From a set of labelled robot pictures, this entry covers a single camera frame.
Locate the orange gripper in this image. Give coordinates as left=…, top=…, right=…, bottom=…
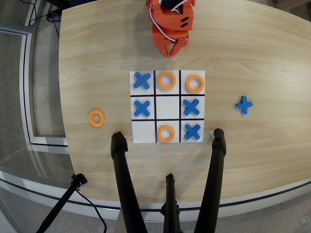
left=152, top=24, right=190, bottom=58

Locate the orange ring piece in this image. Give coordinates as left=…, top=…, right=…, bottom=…
left=88, top=109, right=106, bottom=128
left=157, top=71, right=177, bottom=91
left=157, top=125, right=176, bottom=143
left=186, top=74, right=206, bottom=93

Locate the cardboard box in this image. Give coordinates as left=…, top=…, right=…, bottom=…
left=271, top=0, right=311, bottom=12

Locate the blue X piece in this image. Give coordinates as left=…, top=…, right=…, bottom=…
left=184, top=124, right=202, bottom=141
left=133, top=72, right=152, bottom=90
left=182, top=99, right=201, bottom=117
left=235, top=95, right=254, bottom=115
left=133, top=100, right=151, bottom=117

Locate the white tic-tac-toe board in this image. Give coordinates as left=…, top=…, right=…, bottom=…
left=129, top=70, right=206, bottom=144

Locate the black furniture base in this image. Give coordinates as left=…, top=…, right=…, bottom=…
left=45, top=0, right=98, bottom=7

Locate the thin black tripod leg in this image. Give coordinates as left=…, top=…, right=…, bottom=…
left=160, top=173, right=182, bottom=233

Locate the black stand pole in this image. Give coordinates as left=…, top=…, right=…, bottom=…
left=35, top=173, right=88, bottom=233

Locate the black floor cable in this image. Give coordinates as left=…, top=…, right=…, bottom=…
left=25, top=0, right=46, bottom=27
left=46, top=3, right=61, bottom=41

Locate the grey metal floor frame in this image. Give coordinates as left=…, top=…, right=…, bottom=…
left=0, top=23, right=70, bottom=149

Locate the black stand cable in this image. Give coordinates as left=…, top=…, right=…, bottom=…
left=75, top=189, right=107, bottom=233

